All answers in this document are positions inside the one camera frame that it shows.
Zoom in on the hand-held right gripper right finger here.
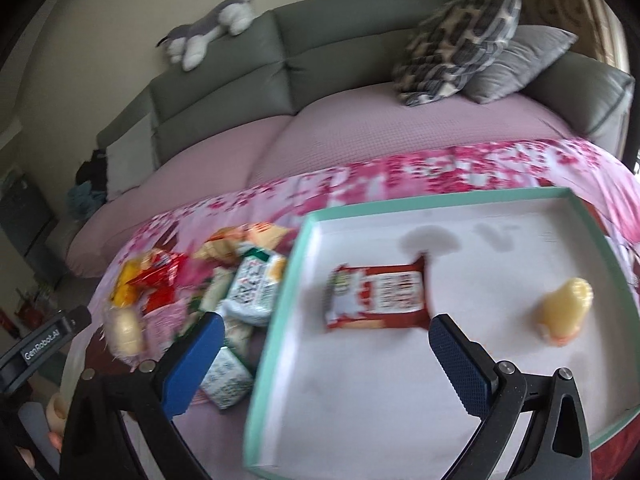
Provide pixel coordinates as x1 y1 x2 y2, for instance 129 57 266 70
428 314 592 480

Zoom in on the pink floral printed blanket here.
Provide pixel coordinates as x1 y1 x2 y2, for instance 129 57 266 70
87 137 640 480

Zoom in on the dark clothing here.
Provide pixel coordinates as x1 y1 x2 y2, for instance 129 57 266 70
75 149 108 196

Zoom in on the yellow jelly cup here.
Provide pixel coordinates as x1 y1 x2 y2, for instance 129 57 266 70
537 277 594 347

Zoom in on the white cushion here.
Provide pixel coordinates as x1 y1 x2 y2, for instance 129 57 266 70
105 115 156 201

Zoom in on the yellow snack packet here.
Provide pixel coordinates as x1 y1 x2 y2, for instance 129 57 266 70
110 258 146 307

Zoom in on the pink sofa cover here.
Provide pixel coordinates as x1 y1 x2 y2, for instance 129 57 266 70
67 77 576 278

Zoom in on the pink grey sofa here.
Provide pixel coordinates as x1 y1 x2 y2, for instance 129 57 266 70
95 0 636 201

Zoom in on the pale green stick packet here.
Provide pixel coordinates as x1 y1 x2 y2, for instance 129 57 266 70
197 267 236 321

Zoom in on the pink snack packet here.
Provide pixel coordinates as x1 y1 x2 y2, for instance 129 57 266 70
145 305 188 351

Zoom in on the red and white snack packet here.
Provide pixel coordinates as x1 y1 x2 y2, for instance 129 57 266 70
325 254 432 333

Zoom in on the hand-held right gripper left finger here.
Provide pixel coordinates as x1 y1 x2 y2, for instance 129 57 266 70
60 311 226 480

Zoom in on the grey beige patterned pillow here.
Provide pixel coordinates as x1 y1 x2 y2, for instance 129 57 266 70
392 0 522 107

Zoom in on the golden snack packet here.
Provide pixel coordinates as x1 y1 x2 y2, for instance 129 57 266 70
192 227 246 263

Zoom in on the dark cabinet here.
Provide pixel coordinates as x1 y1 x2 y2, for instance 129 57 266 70
0 172 63 281

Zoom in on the plain grey pillow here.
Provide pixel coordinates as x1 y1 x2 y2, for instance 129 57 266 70
462 25 579 105

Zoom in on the teal cloth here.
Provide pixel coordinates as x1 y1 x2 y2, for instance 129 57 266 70
67 182 106 221

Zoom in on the cream and orange snack packet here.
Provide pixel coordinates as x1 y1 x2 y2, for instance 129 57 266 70
245 222 291 251

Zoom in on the green and white snack packet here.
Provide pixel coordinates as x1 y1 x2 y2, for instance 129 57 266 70
200 347 256 411
220 252 288 328

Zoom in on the round cake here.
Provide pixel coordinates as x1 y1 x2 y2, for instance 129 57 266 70
102 305 148 358

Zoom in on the teal-edged white box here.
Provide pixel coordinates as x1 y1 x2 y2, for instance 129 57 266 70
243 186 640 478

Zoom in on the shiny red snack packet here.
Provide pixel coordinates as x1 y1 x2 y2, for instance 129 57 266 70
127 250 191 311

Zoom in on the grey white plush dog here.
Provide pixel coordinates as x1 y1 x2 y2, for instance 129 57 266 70
155 0 257 72

